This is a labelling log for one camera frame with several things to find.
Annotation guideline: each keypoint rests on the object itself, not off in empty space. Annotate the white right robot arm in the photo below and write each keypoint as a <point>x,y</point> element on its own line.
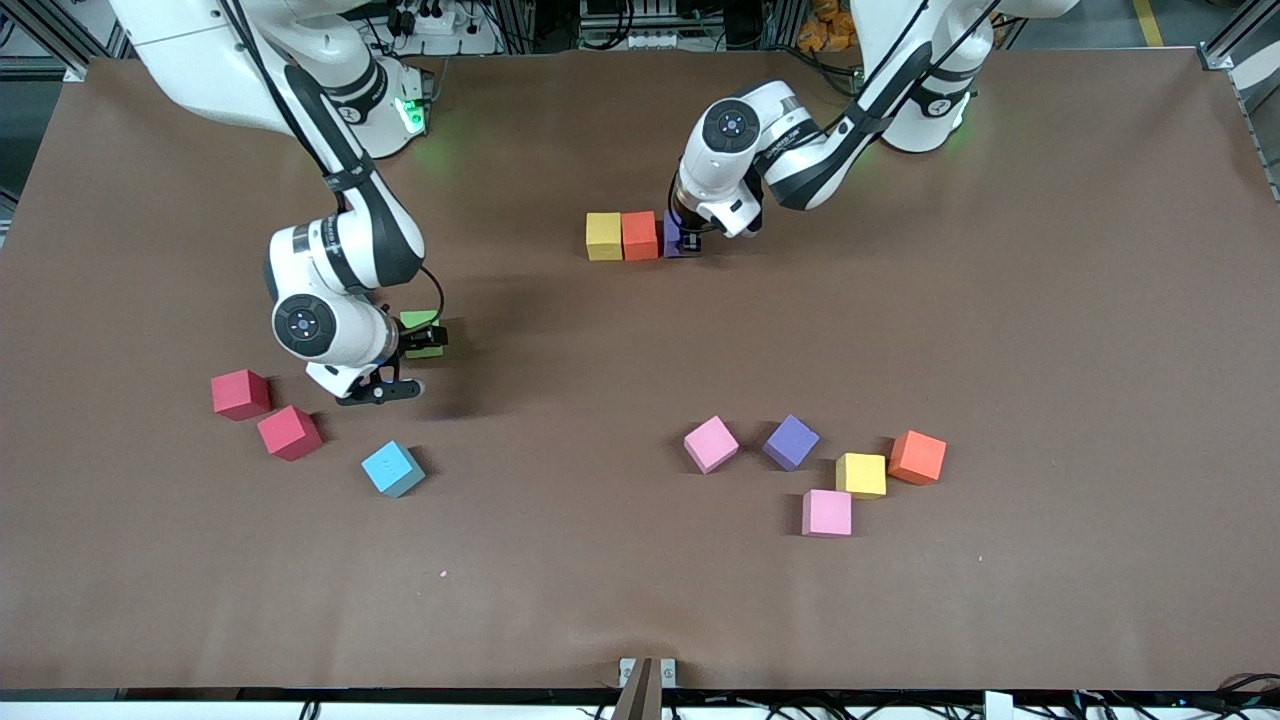
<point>305,325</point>

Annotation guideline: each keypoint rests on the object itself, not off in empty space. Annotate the purple foam cube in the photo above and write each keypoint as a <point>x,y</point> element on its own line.
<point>670,245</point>
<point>790,442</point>

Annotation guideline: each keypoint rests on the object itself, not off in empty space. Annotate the green foam cube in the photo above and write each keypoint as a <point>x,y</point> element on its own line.
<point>425,316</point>

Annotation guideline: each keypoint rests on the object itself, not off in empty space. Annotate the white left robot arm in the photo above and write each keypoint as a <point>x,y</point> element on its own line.
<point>735,125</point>

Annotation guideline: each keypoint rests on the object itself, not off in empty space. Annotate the pink foam cube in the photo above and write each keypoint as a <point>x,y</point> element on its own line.
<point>827,512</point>
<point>711,444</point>

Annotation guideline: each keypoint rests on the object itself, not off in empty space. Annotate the brown table cover sheet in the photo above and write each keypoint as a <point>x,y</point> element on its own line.
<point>640,600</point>

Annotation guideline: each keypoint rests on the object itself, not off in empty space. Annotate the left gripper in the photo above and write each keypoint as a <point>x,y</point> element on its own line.
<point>682,227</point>

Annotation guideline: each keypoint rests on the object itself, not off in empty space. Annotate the metal mount bracket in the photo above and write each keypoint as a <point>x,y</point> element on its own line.
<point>648,690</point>

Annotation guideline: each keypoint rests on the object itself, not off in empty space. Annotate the white equipment box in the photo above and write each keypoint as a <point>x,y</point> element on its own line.
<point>640,40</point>

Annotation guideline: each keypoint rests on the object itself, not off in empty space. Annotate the aluminium frame post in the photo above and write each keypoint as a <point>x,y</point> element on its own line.
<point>778,20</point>
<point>520,25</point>

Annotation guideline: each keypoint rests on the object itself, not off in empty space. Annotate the red foam cube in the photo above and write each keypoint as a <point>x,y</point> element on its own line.
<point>289,432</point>
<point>240,394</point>

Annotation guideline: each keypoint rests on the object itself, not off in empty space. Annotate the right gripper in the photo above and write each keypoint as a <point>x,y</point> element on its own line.
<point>412,340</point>

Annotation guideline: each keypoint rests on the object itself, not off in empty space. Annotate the light blue foam cube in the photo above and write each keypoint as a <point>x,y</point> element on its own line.
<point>392,468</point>

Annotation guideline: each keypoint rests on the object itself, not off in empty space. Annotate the white power strip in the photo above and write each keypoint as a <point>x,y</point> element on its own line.
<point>440,22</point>

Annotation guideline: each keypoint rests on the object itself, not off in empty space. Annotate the orange foam cube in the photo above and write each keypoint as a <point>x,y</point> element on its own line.
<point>917,457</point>
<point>640,236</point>

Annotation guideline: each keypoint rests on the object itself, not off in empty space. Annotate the aluminium frame corner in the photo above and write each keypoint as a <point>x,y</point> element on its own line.
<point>50,30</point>
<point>1235,45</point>

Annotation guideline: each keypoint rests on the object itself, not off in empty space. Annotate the bag of orange items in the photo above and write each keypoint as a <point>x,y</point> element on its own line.
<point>825,35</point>

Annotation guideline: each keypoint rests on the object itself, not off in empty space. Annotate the white tag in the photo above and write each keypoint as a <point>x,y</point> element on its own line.
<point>998,706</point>

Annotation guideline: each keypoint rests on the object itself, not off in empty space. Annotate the yellow foam cube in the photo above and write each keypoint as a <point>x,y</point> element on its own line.
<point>861,475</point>
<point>604,237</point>

